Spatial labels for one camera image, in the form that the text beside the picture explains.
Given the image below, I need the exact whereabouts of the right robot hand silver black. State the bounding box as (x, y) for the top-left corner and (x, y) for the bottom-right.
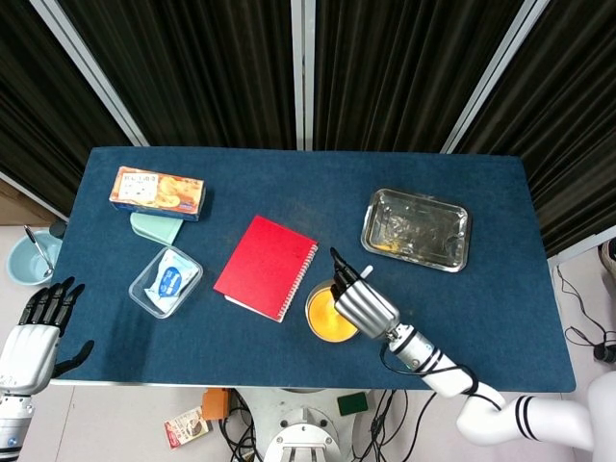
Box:
(329, 246), (401, 344)

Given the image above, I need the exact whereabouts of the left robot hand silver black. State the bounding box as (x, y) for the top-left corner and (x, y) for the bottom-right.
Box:
(0, 276), (96, 396)

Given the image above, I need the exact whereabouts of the grey white robot base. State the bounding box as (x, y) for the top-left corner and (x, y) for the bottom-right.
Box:
(262, 387), (357, 462)

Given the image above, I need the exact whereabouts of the round metal bowl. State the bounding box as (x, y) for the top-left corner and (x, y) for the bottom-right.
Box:
(304, 281), (360, 344)

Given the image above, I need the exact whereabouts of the light blue bowl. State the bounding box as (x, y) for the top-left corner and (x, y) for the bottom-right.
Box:
(7, 230), (64, 286)

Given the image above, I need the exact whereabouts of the stainless steel tray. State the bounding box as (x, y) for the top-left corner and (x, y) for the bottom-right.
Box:
(360, 188), (473, 274)

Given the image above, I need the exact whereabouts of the dark green rectangular block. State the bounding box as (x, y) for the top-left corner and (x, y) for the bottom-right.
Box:
(336, 392), (371, 418)

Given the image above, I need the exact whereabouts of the red spiral notebook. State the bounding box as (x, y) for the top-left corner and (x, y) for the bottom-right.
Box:
(213, 215), (320, 323)

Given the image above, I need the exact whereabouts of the blue table cloth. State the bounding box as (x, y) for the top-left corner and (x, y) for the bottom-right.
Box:
(50, 146), (578, 394)

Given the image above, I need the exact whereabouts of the clear plastic container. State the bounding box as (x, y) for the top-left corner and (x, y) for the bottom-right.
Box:
(128, 245), (204, 320)

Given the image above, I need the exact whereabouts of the white partition base bar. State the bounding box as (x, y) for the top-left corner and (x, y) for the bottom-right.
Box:
(546, 224), (616, 264)
(0, 170), (71, 225)

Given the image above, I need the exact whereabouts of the white blue packet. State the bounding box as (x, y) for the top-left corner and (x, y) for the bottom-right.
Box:
(142, 248), (196, 302)

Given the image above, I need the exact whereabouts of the printed snack packet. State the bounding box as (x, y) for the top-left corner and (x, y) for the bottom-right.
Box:
(163, 405), (212, 451)

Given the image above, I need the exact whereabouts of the mint green plastic lid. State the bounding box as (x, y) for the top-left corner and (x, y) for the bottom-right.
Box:
(129, 211), (185, 245)

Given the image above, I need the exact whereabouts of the blue orange biscuit box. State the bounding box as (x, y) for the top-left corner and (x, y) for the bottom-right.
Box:
(109, 166), (207, 222)

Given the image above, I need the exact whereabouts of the dark pleated curtain panel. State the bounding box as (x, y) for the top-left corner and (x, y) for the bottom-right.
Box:
(454, 0), (616, 257)
(57, 0), (299, 150)
(0, 0), (134, 218)
(312, 0), (526, 153)

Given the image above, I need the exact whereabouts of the metal spoon black handle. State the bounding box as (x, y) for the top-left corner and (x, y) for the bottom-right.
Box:
(23, 224), (55, 279)

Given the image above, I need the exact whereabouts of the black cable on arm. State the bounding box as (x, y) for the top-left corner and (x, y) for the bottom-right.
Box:
(378, 344), (506, 411)

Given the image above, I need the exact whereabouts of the thin black cable with adapter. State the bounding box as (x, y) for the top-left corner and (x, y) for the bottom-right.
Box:
(555, 264), (616, 365)

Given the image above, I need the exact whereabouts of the white partition frame post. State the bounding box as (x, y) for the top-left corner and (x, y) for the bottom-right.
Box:
(291, 0), (317, 151)
(31, 0), (149, 147)
(440, 0), (552, 155)

